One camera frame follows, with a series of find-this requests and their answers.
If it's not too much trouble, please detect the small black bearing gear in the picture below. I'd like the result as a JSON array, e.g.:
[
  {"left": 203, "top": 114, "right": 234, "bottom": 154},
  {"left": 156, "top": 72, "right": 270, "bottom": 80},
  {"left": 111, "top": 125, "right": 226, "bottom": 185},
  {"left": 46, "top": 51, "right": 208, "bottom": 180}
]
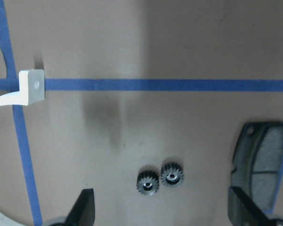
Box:
[
  {"left": 136, "top": 167, "right": 159, "bottom": 196},
  {"left": 160, "top": 156, "right": 184, "bottom": 187}
]

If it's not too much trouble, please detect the white curved plastic bracket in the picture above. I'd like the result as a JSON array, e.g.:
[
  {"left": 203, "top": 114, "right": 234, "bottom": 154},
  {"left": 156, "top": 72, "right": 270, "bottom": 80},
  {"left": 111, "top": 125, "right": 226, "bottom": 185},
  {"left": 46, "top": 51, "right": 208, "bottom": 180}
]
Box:
[{"left": 0, "top": 69, "right": 45, "bottom": 107}]

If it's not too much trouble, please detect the black brake pad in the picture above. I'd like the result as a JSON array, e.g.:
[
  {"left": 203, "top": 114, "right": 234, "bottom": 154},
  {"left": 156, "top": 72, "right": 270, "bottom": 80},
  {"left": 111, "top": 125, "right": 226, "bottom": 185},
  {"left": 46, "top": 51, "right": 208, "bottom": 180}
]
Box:
[{"left": 230, "top": 121, "right": 283, "bottom": 212}]

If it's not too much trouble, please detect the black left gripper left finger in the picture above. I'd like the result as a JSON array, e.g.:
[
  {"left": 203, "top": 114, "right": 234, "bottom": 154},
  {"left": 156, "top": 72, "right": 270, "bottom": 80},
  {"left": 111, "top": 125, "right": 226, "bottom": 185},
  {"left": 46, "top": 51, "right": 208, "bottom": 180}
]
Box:
[{"left": 65, "top": 188, "right": 95, "bottom": 226}]

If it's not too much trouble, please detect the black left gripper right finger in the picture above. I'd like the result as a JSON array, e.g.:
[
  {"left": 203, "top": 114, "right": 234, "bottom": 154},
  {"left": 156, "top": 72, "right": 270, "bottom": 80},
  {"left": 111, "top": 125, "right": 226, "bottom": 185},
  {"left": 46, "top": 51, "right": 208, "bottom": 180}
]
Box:
[{"left": 227, "top": 186, "right": 270, "bottom": 226}]

